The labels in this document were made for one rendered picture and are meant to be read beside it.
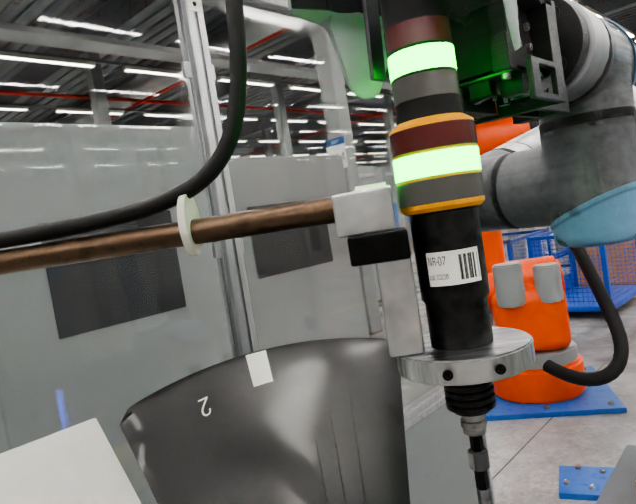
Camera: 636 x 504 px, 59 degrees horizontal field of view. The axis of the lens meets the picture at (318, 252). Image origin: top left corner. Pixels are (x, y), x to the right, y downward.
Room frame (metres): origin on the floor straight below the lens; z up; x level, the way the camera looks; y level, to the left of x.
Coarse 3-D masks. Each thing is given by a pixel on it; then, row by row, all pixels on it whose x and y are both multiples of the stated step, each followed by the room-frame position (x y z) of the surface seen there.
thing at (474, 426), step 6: (462, 420) 0.29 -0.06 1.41; (468, 420) 0.28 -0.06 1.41; (474, 420) 0.28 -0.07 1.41; (480, 420) 0.28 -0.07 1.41; (486, 420) 0.29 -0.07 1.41; (462, 426) 0.29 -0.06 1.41; (468, 426) 0.28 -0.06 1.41; (474, 426) 0.28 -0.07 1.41; (480, 426) 0.28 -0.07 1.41; (468, 432) 0.29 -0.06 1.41; (474, 432) 0.28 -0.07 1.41; (480, 432) 0.28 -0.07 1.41
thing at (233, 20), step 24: (240, 0) 0.30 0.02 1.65; (240, 24) 0.30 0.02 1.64; (240, 48) 0.30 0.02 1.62; (240, 72) 0.30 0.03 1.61; (240, 96) 0.30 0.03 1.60; (240, 120) 0.30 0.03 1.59; (216, 168) 0.30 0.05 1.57; (168, 192) 0.30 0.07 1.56; (192, 192) 0.30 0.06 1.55; (96, 216) 0.31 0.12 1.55; (120, 216) 0.31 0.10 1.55; (144, 216) 0.31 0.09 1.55; (192, 216) 0.31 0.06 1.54; (0, 240) 0.32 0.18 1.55; (24, 240) 0.32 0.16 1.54; (192, 240) 0.30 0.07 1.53
